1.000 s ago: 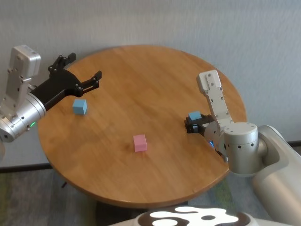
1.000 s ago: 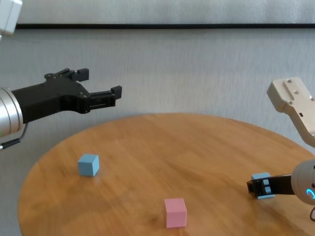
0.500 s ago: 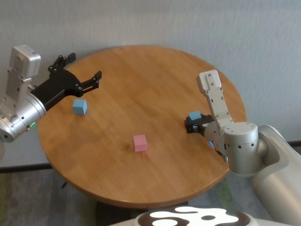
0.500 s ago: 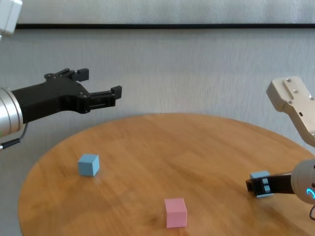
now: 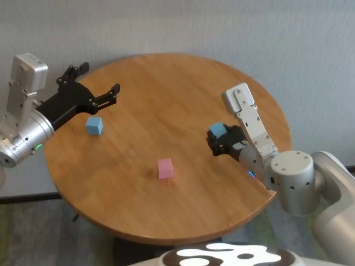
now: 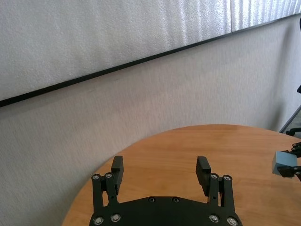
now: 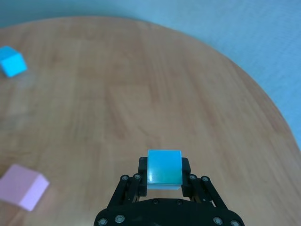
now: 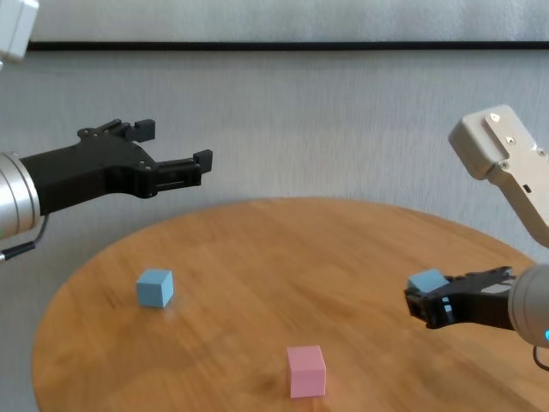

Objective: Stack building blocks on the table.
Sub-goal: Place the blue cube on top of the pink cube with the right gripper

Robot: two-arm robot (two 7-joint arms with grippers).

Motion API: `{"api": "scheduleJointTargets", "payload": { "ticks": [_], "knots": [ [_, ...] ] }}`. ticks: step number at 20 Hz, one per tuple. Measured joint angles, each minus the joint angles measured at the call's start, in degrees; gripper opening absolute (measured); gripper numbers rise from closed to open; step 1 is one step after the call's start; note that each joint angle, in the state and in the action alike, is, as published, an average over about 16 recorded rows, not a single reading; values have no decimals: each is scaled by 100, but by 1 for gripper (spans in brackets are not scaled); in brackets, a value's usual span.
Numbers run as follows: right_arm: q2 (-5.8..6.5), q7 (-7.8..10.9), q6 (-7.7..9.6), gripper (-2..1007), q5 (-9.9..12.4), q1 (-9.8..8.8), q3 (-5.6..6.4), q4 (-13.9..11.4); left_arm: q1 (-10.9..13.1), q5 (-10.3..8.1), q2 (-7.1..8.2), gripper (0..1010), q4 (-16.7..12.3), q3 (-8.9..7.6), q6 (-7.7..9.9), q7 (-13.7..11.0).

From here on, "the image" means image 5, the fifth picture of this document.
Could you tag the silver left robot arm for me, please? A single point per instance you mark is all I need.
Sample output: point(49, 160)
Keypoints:
point(25, 138)

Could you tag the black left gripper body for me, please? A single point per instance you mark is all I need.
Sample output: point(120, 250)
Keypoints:
point(72, 99)

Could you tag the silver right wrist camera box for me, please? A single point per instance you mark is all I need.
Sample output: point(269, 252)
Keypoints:
point(241, 99)

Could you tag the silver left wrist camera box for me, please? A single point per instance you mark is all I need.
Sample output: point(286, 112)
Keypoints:
point(26, 72)

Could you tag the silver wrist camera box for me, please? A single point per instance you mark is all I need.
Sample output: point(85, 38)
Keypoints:
point(26, 72)
point(241, 99)

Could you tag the dark table pedestal base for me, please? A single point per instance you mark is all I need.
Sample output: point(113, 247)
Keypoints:
point(130, 249)

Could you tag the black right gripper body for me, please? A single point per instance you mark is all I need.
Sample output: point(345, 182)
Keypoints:
point(235, 144)

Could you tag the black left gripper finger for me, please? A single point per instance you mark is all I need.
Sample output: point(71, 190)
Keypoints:
point(106, 99)
point(72, 72)

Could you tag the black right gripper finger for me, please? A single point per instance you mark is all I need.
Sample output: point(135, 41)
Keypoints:
point(232, 130)
point(214, 147)

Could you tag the pink cube building block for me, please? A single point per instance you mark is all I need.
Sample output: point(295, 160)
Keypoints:
point(165, 169)

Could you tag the blue cube building block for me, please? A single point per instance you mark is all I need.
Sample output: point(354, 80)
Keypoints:
point(93, 127)
point(217, 129)

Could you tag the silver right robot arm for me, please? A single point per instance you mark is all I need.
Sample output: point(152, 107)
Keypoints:
point(294, 180)

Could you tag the grey glossy robot torso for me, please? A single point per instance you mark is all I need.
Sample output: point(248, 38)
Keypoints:
point(291, 259)

